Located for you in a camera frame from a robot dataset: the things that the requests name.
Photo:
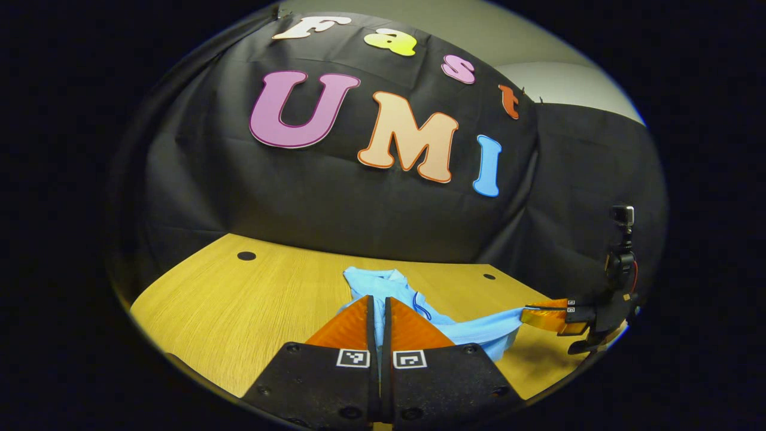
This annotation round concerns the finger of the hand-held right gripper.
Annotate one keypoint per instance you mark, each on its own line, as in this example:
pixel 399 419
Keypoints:
pixel 550 320
pixel 553 303

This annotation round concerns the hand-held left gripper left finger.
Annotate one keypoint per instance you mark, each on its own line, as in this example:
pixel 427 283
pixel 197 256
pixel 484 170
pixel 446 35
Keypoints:
pixel 371 341

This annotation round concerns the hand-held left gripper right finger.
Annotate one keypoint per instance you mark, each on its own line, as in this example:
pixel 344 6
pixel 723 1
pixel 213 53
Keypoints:
pixel 388 341

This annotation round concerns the light blue T-shirt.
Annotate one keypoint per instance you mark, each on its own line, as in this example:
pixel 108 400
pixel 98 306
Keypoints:
pixel 479 329

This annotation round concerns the black backdrop cloth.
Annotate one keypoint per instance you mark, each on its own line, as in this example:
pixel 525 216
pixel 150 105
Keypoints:
pixel 359 209

